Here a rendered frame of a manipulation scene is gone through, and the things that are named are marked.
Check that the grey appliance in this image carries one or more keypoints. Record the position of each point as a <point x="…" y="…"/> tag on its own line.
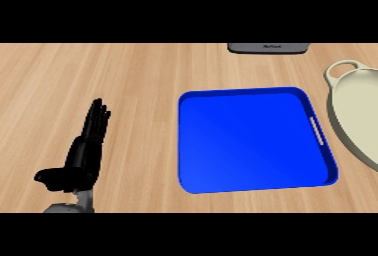
<point x="269" y="48"/>

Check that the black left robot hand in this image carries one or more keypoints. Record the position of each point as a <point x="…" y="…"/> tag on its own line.
<point x="85" y="156"/>

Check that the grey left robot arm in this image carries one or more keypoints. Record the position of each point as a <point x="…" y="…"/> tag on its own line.
<point x="79" y="201"/>

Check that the blue plastic tray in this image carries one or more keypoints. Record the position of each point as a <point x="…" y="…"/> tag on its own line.
<point x="252" y="140"/>

